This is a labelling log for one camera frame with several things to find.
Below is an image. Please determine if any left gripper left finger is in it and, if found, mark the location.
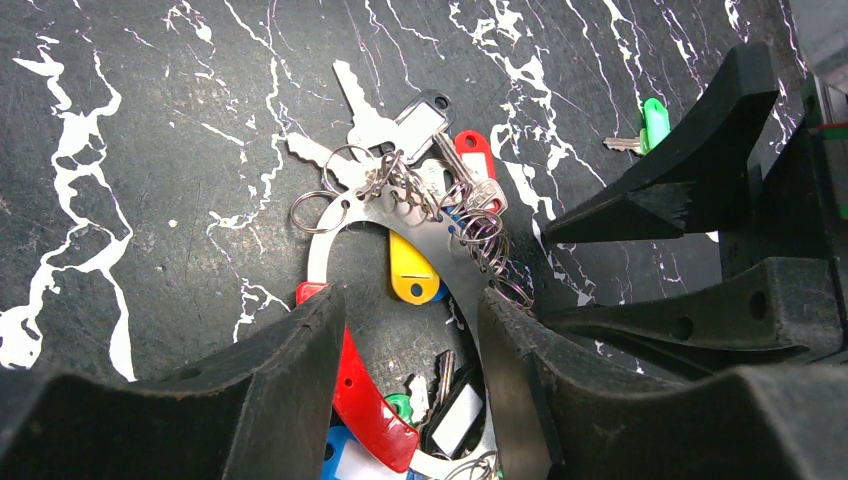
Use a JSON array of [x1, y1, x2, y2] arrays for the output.
[[1, 287, 346, 479]]

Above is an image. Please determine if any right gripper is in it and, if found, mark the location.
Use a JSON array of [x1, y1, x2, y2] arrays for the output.
[[543, 42, 847, 365]]

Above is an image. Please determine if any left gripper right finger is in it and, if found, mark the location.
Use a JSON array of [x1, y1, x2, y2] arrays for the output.
[[477, 289, 847, 479]]

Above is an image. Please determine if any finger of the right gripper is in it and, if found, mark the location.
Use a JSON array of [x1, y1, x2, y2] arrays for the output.
[[541, 257, 843, 378]]

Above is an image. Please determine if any keyring with coloured tags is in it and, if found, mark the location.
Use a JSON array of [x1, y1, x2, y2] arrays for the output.
[[286, 60, 530, 479]]

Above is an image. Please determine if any green tagged loose key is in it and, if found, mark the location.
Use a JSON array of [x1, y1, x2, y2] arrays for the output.
[[603, 98, 672, 156]]

